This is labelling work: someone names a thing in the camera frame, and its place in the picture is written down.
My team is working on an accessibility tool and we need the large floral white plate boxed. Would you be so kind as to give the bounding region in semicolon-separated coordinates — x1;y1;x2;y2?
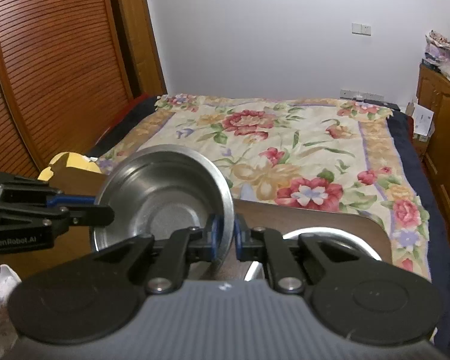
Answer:
243;226;383;282

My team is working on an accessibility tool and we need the medium steel bowl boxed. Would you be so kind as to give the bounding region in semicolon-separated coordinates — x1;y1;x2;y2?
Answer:
90;145;235;279

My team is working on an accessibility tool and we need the small floral white plate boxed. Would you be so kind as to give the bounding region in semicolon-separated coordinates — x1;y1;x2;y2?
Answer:
0;264;22;359

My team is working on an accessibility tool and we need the yellow plush toy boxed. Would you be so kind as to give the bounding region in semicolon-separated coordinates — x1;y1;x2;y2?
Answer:
37;152;101;181

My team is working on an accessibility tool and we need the floral bed blanket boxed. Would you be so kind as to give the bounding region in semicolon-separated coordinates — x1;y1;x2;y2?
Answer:
97;94;431;278

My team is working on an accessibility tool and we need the wooden louvered wardrobe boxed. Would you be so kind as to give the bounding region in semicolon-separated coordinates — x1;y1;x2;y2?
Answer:
0;0;166;176

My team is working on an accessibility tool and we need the wooden sideboard cabinet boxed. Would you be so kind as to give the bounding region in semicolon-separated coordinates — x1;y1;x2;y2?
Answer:
414;63;450;248

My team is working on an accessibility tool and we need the white paper box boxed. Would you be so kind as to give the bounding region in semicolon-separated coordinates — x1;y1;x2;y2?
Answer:
406;101;434;142

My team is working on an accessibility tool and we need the stack of folded cloths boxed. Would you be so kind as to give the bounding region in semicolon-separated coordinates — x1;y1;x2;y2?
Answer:
422;30;450;77

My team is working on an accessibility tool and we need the wall socket strip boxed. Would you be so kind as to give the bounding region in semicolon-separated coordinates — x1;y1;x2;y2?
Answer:
340;89;385;102

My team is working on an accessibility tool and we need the white wall switch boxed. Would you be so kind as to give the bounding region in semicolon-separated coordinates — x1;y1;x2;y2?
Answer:
351;23;371;37

